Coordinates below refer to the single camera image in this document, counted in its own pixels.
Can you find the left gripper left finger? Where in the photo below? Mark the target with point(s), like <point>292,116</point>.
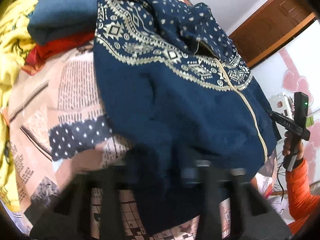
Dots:
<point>69,215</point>

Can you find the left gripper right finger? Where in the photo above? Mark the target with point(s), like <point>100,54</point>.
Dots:
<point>251,216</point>

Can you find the navy patterned hooded jacket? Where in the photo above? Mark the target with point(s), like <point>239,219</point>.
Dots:
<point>173,84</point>

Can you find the orange sleeve forearm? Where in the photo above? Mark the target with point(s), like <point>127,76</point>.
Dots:
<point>301,202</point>

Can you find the person right hand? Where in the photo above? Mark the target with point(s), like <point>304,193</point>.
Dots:
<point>287,146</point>

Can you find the white cabinet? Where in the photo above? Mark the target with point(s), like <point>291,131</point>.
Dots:
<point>284,104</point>

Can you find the newspaper print bed cover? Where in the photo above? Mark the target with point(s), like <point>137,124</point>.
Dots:
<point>34,112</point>

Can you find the brown wooden door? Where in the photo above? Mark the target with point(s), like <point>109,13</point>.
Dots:
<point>272,26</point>

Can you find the red garment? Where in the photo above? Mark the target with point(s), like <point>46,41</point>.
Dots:
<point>41,53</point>

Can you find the yellow garment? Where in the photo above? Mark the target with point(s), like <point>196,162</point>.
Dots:
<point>16,43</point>

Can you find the blue denim jeans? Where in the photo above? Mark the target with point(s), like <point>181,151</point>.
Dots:
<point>55,19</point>

